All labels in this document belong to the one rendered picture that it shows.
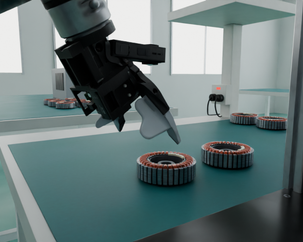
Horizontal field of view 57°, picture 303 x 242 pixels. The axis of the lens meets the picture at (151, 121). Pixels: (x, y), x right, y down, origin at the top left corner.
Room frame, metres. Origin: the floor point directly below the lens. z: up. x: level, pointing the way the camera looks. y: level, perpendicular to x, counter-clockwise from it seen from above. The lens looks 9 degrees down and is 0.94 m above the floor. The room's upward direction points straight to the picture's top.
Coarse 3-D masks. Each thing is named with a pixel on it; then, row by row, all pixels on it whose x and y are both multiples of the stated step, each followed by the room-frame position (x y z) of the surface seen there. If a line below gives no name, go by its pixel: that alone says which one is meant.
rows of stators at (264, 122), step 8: (232, 120) 1.13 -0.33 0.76; (240, 120) 1.10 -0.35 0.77; (248, 120) 1.09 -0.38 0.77; (256, 120) 1.05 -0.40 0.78; (264, 120) 1.00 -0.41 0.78; (272, 120) 0.99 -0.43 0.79; (280, 120) 0.98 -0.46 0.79; (264, 128) 1.00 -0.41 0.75; (272, 128) 0.98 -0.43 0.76; (280, 128) 0.98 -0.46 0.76
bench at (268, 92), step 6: (240, 90) 4.00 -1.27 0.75; (246, 90) 3.94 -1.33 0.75; (252, 90) 3.92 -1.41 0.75; (258, 90) 3.92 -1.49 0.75; (264, 90) 3.92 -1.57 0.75; (270, 90) 3.92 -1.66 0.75; (276, 90) 3.92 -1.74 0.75; (282, 90) 3.92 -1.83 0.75; (288, 90) 3.92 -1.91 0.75; (282, 96) 3.45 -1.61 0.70; (288, 96) 3.39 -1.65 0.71
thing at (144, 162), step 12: (144, 156) 0.52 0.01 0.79; (156, 156) 0.54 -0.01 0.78; (168, 156) 0.54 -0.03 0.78; (180, 156) 0.53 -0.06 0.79; (144, 168) 0.47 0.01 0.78; (156, 168) 0.46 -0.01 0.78; (168, 168) 0.46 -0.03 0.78; (180, 168) 0.46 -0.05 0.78; (192, 168) 0.48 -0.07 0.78; (144, 180) 0.47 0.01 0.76; (156, 180) 0.46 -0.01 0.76; (168, 180) 0.46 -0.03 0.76; (180, 180) 0.46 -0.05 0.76
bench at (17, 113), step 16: (0, 96) 2.75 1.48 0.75; (16, 96) 2.75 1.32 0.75; (32, 96) 2.75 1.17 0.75; (48, 96) 2.75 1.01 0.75; (0, 112) 1.48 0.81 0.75; (16, 112) 1.48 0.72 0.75; (32, 112) 1.48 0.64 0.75; (48, 112) 1.48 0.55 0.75; (64, 112) 1.48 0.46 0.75; (80, 112) 1.48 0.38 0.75; (96, 112) 1.48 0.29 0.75; (128, 112) 1.54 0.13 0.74; (176, 112) 1.71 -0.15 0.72; (0, 128) 1.20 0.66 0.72; (16, 128) 1.24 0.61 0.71; (32, 128) 1.27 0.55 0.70; (0, 240) 1.22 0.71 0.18
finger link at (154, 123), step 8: (144, 96) 0.41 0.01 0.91; (136, 104) 0.41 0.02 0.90; (144, 104) 0.41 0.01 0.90; (152, 104) 0.41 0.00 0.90; (144, 112) 0.41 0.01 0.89; (152, 112) 0.41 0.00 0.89; (160, 112) 0.41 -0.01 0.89; (168, 112) 0.41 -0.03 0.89; (144, 120) 0.40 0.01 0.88; (152, 120) 0.41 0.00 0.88; (160, 120) 0.41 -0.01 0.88; (168, 120) 0.41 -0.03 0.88; (144, 128) 0.39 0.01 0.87; (152, 128) 0.40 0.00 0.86; (160, 128) 0.41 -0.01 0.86; (168, 128) 0.41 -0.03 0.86; (176, 128) 0.42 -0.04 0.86; (144, 136) 0.39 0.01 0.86; (152, 136) 0.39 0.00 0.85; (176, 136) 0.42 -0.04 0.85
